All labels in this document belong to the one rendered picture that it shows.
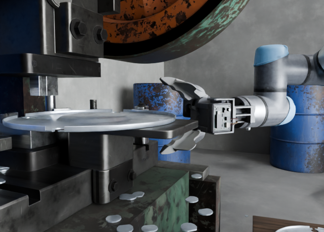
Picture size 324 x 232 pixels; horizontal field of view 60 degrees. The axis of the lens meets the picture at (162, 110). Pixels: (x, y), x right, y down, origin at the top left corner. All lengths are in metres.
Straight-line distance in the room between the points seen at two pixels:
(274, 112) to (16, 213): 0.54
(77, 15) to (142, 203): 0.33
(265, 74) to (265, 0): 3.19
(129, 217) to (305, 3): 3.58
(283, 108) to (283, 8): 3.16
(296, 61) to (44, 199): 0.59
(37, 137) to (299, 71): 0.57
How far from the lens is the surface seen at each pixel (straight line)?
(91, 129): 0.37
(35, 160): 0.50
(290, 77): 0.72
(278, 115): 0.71
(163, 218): 0.55
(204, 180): 0.69
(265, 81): 0.70
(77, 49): 0.50
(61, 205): 0.45
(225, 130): 0.58
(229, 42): 3.82
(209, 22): 0.78
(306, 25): 3.79
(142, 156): 0.64
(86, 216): 0.46
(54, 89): 0.59
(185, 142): 0.58
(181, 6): 0.82
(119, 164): 0.50
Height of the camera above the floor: 0.84
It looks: 5 degrees down
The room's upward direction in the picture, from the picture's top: straight up
